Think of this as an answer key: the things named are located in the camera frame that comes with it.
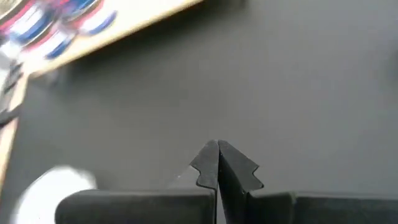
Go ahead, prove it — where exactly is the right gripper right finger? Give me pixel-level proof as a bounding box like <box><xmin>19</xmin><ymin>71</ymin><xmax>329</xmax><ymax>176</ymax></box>
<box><xmin>218</xmin><ymin>139</ymin><xmax>398</xmax><ymax>224</ymax></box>

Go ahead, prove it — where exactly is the green white tuna can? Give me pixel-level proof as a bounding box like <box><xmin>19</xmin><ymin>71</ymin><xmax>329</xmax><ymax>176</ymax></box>
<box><xmin>11</xmin><ymin>164</ymin><xmax>99</xmax><ymax>224</ymax></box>

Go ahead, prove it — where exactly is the light wooden shelf board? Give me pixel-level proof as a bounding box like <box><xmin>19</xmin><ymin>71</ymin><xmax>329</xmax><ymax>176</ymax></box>
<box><xmin>0</xmin><ymin>0</ymin><xmax>205</xmax><ymax>78</ymax></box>

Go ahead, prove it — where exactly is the black-white object at left edge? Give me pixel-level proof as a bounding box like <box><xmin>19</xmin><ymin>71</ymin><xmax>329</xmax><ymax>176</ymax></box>
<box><xmin>0</xmin><ymin>60</ymin><xmax>25</xmax><ymax>128</ymax></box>

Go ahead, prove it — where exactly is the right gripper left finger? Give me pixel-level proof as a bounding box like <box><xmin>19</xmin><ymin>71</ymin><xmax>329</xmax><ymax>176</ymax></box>
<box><xmin>55</xmin><ymin>139</ymin><xmax>220</xmax><ymax>224</ymax></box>

